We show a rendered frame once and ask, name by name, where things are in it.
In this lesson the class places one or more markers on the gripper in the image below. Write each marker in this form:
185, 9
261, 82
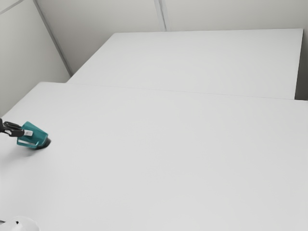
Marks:
1, 125

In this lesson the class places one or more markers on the teal faceted mug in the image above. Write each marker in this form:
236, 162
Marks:
38, 136

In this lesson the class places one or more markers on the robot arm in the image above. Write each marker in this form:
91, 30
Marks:
21, 225

